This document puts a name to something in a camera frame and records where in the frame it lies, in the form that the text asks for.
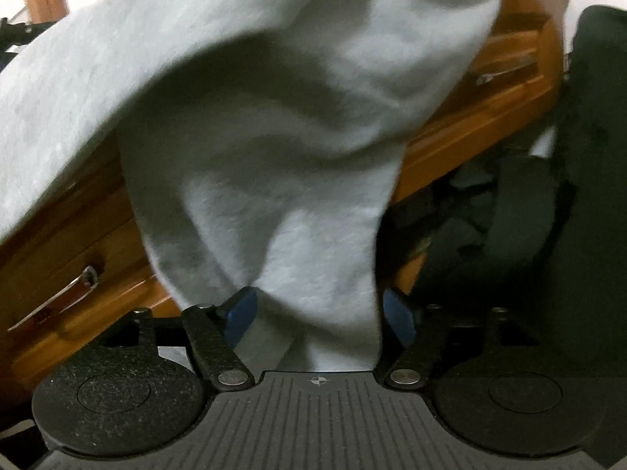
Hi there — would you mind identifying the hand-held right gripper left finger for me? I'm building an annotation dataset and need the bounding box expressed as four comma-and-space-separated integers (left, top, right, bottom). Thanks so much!
100, 288, 259, 392

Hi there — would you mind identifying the metal drawer handle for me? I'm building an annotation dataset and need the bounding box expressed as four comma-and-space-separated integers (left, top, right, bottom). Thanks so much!
7, 264, 100, 332
476, 55, 538, 85

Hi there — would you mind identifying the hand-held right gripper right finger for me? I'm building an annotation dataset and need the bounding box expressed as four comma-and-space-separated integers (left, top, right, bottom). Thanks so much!
383, 288, 532, 392

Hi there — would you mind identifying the grey sweatshirt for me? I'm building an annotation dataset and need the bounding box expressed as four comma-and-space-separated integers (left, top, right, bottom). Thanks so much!
0, 0, 515, 373

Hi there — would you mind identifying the wooden drawer cabinet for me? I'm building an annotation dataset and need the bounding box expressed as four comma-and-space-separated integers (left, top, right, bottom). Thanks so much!
0, 0, 571, 402

